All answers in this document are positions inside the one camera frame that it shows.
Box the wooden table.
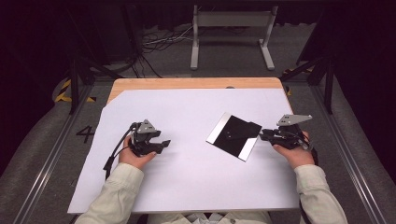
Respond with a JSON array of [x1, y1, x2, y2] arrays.
[[106, 77, 294, 114]]

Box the yellow and black floor tape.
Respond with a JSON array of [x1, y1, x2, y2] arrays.
[[53, 78, 97, 104]]

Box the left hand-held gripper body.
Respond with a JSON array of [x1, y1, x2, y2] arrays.
[[130, 119, 163, 157]]

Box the person's right hand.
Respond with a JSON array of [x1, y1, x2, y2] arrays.
[[273, 130, 316, 170]]

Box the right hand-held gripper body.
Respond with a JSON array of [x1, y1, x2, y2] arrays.
[[269, 114, 314, 150]]

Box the black metal stand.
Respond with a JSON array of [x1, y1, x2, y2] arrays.
[[279, 6, 337, 116], [64, 0, 145, 116]]

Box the bundle of floor cables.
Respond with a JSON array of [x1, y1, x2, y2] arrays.
[[130, 24, 194, 78]]

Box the person's pale jacket torso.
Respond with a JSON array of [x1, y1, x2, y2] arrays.
[[145, 211, 275, 224]]

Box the grey metal stand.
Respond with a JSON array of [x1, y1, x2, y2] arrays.
[[190, 4, 279, 71]]

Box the person's left hand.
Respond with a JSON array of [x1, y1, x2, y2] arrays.
[[119, 134, 158, 171]]

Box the white paper sheet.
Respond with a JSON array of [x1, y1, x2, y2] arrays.
[[67, 88, 302, 216]]

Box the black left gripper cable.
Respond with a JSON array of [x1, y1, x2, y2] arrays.
[[103, 121, 138, 180]]

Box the aluminium floor rail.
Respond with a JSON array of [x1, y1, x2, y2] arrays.
[[11, 83, 95, 224], [310, 84, 388, 224]]

